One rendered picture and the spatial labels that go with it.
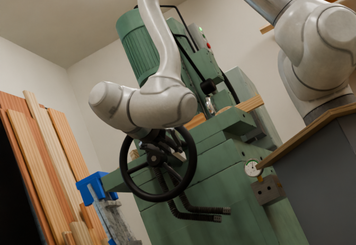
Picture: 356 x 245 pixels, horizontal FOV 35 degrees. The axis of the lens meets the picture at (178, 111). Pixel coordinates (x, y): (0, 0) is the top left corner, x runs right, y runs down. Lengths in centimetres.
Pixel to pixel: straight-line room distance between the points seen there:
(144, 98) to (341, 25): 51
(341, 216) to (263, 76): 322
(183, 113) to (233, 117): 63
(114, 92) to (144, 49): 84
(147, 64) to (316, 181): 101
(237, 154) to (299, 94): 49
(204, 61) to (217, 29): 239
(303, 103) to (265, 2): 30
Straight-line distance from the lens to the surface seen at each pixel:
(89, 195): 305
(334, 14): 135
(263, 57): 464
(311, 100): 154
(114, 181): 216
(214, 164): 198
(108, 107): 145
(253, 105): 212
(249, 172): 187
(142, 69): 225
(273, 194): 188
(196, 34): 259
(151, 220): 208
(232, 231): 196
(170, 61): 146
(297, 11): 139
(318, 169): 147
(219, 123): 199
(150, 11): 159
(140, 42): 229
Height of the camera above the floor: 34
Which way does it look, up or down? 18 degrees up
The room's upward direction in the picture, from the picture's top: 23 degrees counter-clockwise
